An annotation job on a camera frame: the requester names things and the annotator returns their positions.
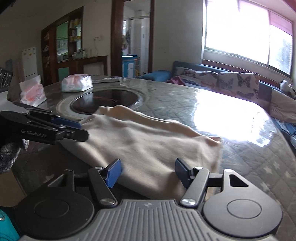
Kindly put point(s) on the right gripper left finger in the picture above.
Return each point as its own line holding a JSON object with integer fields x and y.
{"x": 113, "y": 172}

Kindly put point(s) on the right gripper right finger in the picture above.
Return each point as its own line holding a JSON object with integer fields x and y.
{"x": 183, "y": 172}

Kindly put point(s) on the cream beige garment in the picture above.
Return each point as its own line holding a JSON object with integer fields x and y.
{"x": 147, "y": 148}

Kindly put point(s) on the grey gloved left hand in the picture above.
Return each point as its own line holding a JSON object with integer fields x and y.
{"x": 10, "y": 152}

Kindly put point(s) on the pink white tissue pack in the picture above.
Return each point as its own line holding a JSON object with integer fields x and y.
{"x": 76, "y": 83}

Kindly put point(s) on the black round induction cooktop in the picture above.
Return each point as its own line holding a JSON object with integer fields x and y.
{"x": 89, "y": 103}

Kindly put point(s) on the white refrigerator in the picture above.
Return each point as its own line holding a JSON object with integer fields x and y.
{"x": 29, "y": 63}

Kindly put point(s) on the grey remote control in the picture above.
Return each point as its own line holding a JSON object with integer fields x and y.
{"x": 107, "y": 80}

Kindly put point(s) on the dark wooden shelf cabinet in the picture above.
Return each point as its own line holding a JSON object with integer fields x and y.
{"x": 62, "y": 52}

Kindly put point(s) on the magenta cloth on sofa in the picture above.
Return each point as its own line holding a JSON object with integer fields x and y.
{"x": 176, "y": 80}

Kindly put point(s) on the left butterfly print cushion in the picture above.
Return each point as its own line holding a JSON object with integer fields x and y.
{"x": 200, "y": 78}

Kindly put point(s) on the butterfly print cushion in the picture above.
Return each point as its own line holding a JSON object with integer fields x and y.
{"x": 200, "y": 78}
{"x": 240, "y": 85}

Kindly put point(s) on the right butterfly print cushion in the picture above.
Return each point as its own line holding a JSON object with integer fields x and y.
{"x": 240, "y": 85}

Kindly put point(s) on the teal object at corner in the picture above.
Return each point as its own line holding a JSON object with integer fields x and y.
{"x": 7, "y": 230}

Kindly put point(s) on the blue white small cabinet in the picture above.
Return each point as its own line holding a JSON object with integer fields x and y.
{"x": 128, "y": 65}

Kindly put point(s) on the plain beige cushion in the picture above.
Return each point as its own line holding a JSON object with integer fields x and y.
{"x": 282, "y": 107}

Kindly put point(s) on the blue corner sofa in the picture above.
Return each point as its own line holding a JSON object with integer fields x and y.
{"x": 265, "y": 89}

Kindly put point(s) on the black white plush toy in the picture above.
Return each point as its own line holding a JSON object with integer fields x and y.
{"x": 286, "y": 87}

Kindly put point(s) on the dark wooden door frame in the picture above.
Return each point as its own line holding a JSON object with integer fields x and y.
{"x": 116, "y": 37}

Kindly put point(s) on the window with frame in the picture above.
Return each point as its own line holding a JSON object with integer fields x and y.
{"x": 250, "y": 31}

